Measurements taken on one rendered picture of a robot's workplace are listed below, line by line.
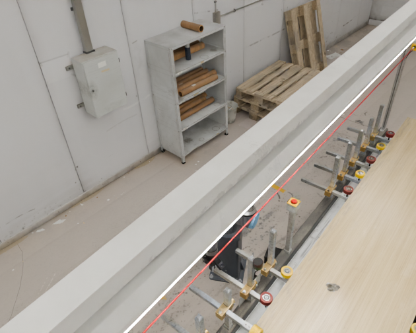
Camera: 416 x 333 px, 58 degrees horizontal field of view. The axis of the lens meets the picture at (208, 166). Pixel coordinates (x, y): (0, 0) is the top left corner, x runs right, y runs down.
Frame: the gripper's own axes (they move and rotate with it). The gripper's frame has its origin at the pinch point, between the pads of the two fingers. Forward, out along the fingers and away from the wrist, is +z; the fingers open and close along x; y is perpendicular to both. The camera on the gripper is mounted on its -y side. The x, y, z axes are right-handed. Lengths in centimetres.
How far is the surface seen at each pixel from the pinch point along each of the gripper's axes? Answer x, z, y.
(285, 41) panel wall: -445, 24, 202
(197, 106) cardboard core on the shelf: -197, 28, 188
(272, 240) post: -27.5, -26.7, -27.7
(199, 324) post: 47, -31, -29
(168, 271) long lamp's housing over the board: 88, -155, -63
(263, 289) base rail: -16.1, 12.0, -31.1
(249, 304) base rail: -0.2, 12.0, -29.7
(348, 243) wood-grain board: -72, -9, -65
